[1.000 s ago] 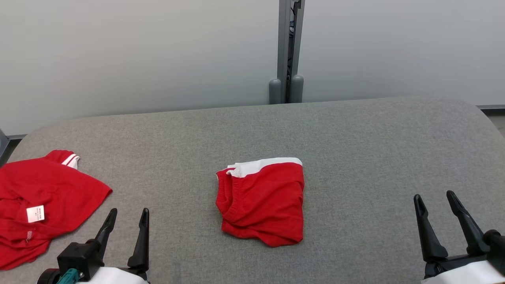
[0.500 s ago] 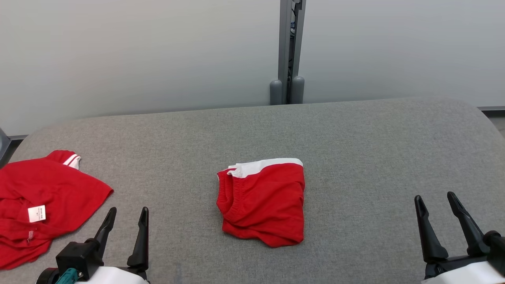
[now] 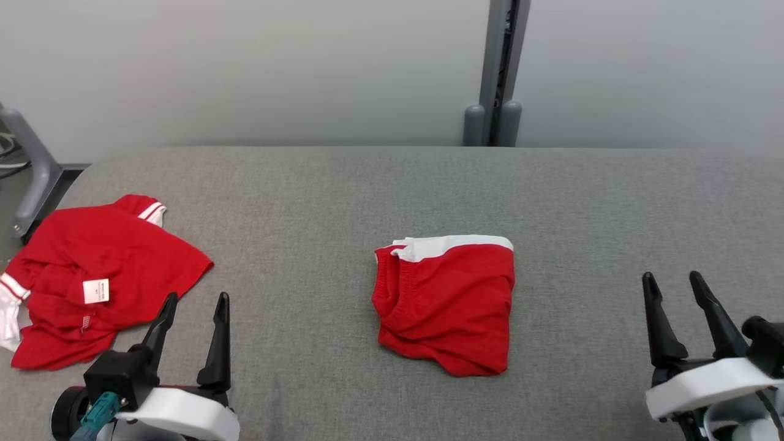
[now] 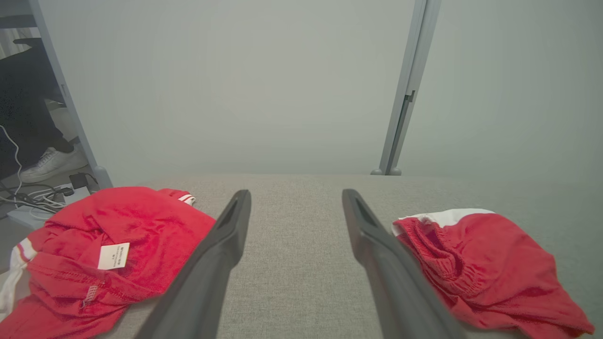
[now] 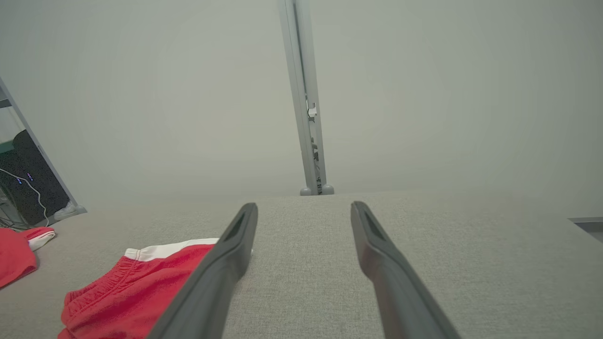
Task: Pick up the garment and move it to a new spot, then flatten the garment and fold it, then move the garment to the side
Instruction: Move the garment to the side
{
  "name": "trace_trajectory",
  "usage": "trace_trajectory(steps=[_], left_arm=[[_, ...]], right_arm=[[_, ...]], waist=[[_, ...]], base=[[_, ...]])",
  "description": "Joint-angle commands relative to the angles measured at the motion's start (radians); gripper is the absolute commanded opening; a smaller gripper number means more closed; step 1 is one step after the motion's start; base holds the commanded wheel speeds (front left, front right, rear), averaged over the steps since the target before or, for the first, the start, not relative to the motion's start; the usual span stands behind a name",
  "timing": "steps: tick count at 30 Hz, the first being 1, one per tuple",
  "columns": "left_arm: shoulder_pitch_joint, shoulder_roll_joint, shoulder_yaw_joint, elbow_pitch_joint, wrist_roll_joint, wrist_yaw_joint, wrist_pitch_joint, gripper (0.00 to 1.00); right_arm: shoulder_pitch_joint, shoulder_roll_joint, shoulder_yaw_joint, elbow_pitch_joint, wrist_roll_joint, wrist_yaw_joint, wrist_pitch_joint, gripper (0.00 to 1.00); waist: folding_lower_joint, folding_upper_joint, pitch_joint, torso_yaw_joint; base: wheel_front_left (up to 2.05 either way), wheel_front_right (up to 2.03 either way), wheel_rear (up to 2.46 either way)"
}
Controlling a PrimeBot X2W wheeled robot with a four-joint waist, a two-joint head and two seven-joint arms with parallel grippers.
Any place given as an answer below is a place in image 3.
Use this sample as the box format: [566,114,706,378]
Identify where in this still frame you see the grey metal frame leg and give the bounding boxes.
[0,103,64,244]

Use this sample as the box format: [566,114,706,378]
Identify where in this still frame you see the grey vertical post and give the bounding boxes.
[463,0,531,148]

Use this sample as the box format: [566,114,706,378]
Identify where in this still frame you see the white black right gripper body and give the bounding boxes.
[644,356,784,423]

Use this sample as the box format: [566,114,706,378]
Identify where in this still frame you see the grey fabric sofa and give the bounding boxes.
[0,145,784,441]

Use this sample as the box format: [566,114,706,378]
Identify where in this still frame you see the teal left cable connector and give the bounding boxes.
[69,392,121,441]

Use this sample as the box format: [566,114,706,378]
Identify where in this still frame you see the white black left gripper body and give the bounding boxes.
[115,385,241,441]

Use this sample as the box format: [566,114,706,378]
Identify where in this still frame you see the red shorts with white stripes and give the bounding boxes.
[372,234,516,377]

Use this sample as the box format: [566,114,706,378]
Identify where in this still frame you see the red basketball jersey number 23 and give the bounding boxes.
[0,194,215,372]

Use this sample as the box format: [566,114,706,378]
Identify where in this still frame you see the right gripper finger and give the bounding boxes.
[690,270,750,361]
[641,271,689,369]

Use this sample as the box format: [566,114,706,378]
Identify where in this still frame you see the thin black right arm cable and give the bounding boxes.
[756,389,784,441]

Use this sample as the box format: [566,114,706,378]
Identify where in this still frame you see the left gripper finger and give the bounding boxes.
[196,292,233,391]
[142,292,179,369]

